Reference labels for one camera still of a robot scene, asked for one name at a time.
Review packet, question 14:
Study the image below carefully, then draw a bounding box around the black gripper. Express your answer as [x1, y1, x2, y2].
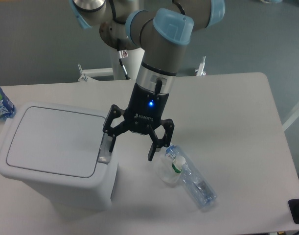
[103, 83, 174, 161]

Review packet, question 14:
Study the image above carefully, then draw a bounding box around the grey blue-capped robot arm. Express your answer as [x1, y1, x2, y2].
[70, 0, 225, 160]

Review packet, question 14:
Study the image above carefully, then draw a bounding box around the grey trash can push button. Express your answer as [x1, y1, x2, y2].
[97, 134, 112, 165]

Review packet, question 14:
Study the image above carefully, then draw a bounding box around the white trash can lid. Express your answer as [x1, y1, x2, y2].
[6, 106, 106, 178]

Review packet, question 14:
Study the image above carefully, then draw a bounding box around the white trash can body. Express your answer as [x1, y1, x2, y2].
[0, 102, 118, 211]

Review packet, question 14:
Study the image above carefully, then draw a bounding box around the crushed clear plastic bottle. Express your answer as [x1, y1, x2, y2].
[165, 145, 217, 209]

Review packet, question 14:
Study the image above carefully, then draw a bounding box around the blue labelled drink bottle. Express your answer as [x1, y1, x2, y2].
[0, 87, 16, 119]

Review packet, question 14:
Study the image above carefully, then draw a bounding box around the black device at table edge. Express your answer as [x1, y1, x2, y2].
[288, 199, 299, 224]

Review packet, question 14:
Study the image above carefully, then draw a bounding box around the black cable on pedestal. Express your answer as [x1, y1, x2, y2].
[116, 38, 131, 80]

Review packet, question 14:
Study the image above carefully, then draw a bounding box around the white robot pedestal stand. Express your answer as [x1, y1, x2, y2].
[77, 21, 208, 83]

